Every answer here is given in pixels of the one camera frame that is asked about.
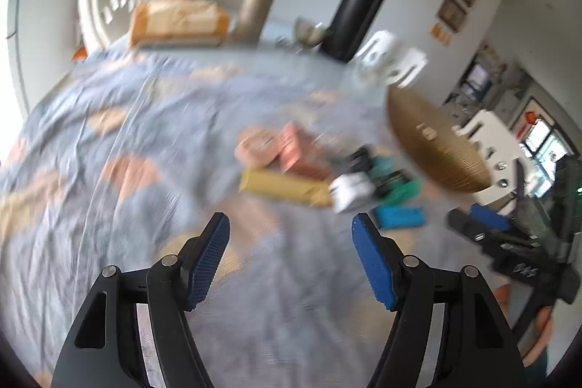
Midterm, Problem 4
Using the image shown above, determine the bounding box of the white box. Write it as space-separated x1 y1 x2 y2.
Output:
328 173 376 215

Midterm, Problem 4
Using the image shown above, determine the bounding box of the reddish box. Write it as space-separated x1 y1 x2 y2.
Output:
291 152 332 183

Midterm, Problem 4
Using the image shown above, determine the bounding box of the yellow box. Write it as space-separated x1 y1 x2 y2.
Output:
239 167 335 209

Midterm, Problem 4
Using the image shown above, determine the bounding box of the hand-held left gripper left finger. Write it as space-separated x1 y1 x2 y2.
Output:
50 212 231 388

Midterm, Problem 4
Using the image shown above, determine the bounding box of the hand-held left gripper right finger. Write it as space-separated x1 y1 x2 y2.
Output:
351 212 530 388

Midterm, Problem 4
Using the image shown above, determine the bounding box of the pink round item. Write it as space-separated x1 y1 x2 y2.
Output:
234 128 279 168

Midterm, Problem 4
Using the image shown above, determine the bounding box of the orange tissue pack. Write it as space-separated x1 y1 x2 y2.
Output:
129 0 230 49

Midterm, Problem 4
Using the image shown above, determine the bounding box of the steel bowl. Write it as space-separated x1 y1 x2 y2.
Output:
293 17 332 50

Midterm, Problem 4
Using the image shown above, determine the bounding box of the cluttered shelf unit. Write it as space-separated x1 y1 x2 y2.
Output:
448 45 533 129

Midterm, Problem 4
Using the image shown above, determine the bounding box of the teal item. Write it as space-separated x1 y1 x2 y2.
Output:
370 156 394 178

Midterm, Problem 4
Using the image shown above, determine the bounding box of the beige thermos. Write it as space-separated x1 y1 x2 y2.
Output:
234 0 285 45

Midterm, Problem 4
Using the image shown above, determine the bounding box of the green item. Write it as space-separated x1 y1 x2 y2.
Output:
377 172 423 207

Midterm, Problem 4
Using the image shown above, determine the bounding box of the person's right hand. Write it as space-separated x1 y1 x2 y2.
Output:
522 305 554 367

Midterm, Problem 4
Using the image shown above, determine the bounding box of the black thermos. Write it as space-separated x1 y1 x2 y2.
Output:
320 0 392 64

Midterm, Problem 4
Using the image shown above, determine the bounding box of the orange wall sticker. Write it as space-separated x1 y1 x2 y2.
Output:
430 23 452 45

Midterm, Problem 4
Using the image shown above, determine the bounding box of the blue rectangular item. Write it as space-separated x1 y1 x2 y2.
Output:
373 206 426 231

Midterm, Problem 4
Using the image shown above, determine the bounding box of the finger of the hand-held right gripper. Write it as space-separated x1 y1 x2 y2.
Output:
447 210 539 250
468 204 512 234

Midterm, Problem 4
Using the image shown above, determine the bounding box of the pink box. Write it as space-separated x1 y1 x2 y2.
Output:
277 122 314 175

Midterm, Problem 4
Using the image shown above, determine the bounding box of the black clip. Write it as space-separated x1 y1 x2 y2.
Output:
346 147 378 175

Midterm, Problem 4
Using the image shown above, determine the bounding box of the white chair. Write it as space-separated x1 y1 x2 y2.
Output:
355 30 429 89
452 108 529 216
77 0 146 52

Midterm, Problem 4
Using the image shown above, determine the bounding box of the blue leaf print cloth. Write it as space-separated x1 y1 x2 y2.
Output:
0 45 514 388

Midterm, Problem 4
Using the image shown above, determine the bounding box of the gold ribbed bowl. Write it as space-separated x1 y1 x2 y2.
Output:
386 87 492 193

